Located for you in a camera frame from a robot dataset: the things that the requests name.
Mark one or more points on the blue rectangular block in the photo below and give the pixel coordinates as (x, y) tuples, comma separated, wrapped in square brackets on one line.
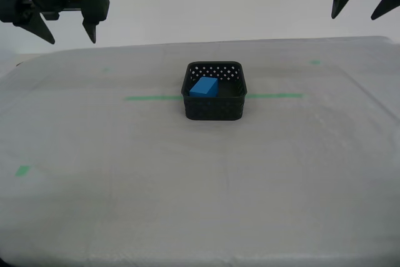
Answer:
[(203, 88)]

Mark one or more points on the black perforated plastic basket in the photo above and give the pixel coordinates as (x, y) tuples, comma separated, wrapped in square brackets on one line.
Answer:
[(215, 110)]

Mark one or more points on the long green tape strip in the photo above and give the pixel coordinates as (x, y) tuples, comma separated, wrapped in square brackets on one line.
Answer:
[(150, 97)]

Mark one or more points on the white table cover sheet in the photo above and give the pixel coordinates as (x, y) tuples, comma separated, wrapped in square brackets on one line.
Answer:
[(187, 185)]

